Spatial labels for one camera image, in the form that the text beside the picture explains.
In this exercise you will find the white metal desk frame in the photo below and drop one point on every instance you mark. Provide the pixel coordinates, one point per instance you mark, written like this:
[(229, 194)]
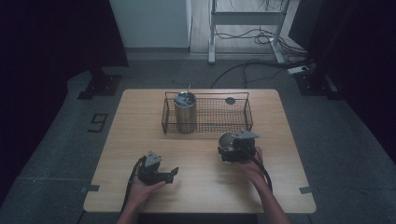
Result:
[(246, 18)]

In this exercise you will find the person's left hand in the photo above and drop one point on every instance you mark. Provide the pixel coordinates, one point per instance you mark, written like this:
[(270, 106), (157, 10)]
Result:
[(141, 194)]

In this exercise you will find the white power strip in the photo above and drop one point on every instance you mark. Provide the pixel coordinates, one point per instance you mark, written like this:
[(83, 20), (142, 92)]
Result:
[(298, 69)]

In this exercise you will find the small black disc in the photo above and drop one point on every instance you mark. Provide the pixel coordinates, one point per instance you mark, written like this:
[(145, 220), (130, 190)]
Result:
[(230, 100)]

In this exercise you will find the grey tape strip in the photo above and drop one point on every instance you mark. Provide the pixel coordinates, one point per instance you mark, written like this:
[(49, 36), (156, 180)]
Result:
[(305, 189), (91, 188)]

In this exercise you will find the white cabinet panel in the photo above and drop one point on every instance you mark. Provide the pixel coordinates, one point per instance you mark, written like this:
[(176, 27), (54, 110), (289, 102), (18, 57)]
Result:
[(149, 23)]

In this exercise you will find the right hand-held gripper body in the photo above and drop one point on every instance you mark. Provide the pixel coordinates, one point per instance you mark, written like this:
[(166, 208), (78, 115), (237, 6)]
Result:
[(244, 146)]

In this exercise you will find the metal straw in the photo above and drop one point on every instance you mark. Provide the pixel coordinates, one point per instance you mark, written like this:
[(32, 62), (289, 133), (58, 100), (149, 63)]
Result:
[(188, 91)]

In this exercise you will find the person's right hand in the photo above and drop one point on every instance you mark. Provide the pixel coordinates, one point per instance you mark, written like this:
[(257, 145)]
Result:
[(253, 171)]

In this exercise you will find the dark curtain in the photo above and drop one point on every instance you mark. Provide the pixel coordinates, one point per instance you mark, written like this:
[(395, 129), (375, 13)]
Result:
[(358, 46), (46, 46)]

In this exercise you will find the steel tumbler with lid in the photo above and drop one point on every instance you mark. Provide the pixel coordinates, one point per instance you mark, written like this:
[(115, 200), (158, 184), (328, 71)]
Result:
[(185, 113)]

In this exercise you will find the black stand base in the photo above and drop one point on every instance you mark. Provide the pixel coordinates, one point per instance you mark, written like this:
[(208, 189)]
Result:
[(314, 84), (101, 85)]

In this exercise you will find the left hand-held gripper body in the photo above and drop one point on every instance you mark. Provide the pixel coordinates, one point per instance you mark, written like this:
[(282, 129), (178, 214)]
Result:
[(150, 169)]

